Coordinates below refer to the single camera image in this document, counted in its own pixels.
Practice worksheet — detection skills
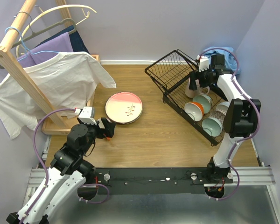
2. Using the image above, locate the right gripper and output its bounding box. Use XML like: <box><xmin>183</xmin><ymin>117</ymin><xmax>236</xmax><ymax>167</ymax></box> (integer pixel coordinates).
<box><xmin>188</xmin><ymin>66</ymin><xmax>213</xmax><ymax>91</ymax></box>

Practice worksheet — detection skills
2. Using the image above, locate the pink mug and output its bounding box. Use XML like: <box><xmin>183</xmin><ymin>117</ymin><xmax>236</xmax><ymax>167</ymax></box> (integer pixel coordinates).
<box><xmin>184</xmin><ymin>78</ymin><xmax>210</xmax><ymax>98</ymax></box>

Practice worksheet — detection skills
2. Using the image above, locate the green beige bowl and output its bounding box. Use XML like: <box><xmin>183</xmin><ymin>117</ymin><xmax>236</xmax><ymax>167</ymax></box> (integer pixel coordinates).
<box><xmin>193</xmin><ymin>94</ymin><xmax>211</xmax><ymax>114</ymax></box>

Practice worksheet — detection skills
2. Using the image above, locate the white orange bowl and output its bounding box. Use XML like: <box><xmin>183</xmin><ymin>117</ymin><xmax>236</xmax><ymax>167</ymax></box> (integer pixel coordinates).
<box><xmin>184</xmin><ymin>102</ymin><xmax>204</xmax><ymax>121</ymax></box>

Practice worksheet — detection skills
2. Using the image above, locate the pink white plate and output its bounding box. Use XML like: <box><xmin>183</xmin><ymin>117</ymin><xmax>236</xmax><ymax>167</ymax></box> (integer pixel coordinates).
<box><xmin>105</xmin><ymin>92</ymin><xmax>143</xmax><ymax>124</ymax></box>

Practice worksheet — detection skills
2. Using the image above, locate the plain white bowl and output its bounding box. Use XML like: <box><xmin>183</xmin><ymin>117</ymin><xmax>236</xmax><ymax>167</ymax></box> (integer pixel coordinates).
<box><xmin>216</xmin><ymin>101</ymin><xmax>230</xmax><ymax>114</ymax></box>

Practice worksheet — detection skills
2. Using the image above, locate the blue white floral plate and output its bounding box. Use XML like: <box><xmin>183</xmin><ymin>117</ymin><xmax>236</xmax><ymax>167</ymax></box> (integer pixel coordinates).
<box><xmin>116</xmin><ymin>103</ymin><xmax>143</xmax><ymax>125</ymax></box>

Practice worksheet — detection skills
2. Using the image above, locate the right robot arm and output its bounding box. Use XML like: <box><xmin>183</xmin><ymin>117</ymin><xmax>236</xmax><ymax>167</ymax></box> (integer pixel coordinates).
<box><xmin>145</xmin><ymin>50</ymin><xmax>261</xmax><ymax>184</ymax></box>

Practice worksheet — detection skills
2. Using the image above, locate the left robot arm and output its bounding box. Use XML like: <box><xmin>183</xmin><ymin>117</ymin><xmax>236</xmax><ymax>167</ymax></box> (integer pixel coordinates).
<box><xmin>6</xmin><ymin>118</ymin><xmax>116</xmax><ymax>224</ymax></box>

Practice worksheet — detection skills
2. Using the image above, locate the wooden clothes rack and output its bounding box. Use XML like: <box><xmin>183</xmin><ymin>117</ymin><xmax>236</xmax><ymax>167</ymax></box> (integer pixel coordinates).
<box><xmin>0</xmin><ymin>0</ymin><xmax>100</xmax><ymax>135</ymax></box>

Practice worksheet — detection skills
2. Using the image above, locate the white patterned bowl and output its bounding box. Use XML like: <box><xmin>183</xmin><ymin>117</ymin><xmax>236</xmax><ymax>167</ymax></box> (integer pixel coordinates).
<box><xmin>210</xmin><ymin>110</ymin><xmax>225</xmax><ymax>124</ymax></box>

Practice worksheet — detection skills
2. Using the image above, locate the blue cloth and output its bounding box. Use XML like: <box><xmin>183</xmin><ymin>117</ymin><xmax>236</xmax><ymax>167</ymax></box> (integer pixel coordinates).
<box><xmin>203</xmin><ymin>46</ymin><xmax>240</xmax><ymax>76</ymax></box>

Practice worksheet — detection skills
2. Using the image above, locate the teal bowl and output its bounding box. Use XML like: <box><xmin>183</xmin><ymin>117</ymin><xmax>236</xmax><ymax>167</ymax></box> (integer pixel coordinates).
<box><xmin>202</xmin><ymin>117</ymin><xmax>223</xmax><ymax>137</ymax></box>

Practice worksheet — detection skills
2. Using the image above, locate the white t-shirt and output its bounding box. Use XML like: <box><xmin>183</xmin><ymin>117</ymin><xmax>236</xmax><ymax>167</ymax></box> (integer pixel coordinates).
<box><xmin>0</xmin><ymin>52</ymin><xmax>116</xmax><ymax>139</ymax></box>

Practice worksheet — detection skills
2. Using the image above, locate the navy garment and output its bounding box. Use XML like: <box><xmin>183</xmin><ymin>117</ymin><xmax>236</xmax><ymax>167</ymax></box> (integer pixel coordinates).
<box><xmin>37</xmin><ymin>25</ymin><xmax>89</xmax><ymax>54</ymax></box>

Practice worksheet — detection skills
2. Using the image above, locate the purple shirt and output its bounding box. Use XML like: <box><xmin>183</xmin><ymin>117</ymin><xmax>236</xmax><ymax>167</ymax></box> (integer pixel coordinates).
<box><xmin>17</xmin><ymin>33</ymin><xmax>73</xmax><ymax>68</ymax></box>

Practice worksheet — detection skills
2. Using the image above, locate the blue hanger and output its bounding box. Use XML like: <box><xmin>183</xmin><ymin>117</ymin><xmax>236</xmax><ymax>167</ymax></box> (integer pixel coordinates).
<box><xmin>5</xmin><ymin>27</ymin><xmax>59</xmax><ymax>62</ymax></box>

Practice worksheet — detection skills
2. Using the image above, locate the grey hanger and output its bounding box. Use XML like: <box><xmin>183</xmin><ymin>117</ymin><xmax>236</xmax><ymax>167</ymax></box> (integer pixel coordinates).
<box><xmin>0</xmin><ymin>18</ymin><xmax>77</xmax><ymax>70</ymax></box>

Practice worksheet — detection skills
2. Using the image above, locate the cream hanger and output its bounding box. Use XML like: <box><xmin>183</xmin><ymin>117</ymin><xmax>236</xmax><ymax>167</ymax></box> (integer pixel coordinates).
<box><xmin>14</xmin><ymin>0</ymin><xmax>97</xmax><ymax>57</ymax></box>

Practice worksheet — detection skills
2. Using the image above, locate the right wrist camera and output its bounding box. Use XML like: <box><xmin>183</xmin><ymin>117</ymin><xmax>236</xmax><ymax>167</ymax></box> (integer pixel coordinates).
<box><xmin>196</xmin><ymin>55</ymin><xmax>210</xmax><ymax>72</ymax></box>

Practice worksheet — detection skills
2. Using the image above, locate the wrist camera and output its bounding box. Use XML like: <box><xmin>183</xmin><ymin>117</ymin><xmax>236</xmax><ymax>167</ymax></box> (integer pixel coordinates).
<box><xmin>74</xmin><ymin>106</ymin><xmax>96</xmax><ymax>125</ymax></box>
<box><xmin>196</xmin><ymin>55</ymin><xmax>210</xmax><ymax>72</ymax></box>

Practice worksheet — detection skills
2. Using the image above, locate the black wire dish rack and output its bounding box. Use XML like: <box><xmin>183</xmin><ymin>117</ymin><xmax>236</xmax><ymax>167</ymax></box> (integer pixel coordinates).
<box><xmin>145</xmin><ymin>49</ymin><xmax>224</xmax><ymax>146</ymax></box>

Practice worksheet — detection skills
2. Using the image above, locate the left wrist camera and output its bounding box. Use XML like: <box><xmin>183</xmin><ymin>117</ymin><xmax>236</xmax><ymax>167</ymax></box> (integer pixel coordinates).
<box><xmin>74</xmin><ymin>106</ymin><xmax>96</xmax><ymax>125</ymax></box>

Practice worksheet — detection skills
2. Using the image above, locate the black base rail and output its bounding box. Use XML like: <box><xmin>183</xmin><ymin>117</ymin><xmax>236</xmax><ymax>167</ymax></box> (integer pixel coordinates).
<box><xmin>77</xmin><ymin>167</ymin><xmax>234</xmax><ymax>196</ymax></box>

